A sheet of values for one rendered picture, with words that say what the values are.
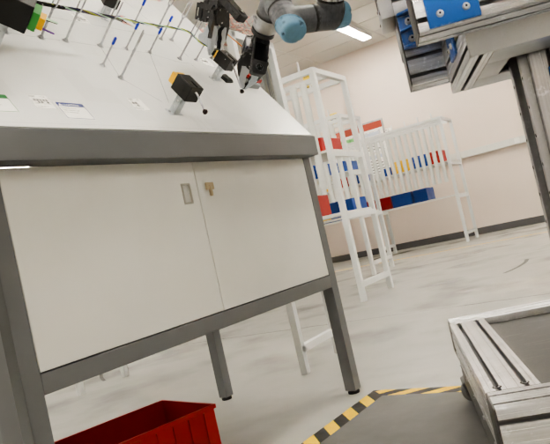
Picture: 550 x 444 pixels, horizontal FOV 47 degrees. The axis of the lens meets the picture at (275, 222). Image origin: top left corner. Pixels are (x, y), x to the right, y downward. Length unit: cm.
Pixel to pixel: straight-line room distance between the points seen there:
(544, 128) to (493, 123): 846
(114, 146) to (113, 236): 20
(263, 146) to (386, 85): 855
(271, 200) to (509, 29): 91
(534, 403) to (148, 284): 85
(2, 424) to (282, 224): 105
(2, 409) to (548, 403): 87
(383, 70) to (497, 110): 188
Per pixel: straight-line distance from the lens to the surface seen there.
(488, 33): 129
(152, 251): 150
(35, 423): 128
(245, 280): 173
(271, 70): 295
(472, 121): 992
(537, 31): 130
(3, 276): 126
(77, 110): 146
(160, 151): 153
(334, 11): 181
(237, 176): 179
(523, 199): 978
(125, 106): 159
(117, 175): 147
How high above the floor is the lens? 54
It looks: 2 degrees up
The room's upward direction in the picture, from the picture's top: 13 degrees counter-clockwise
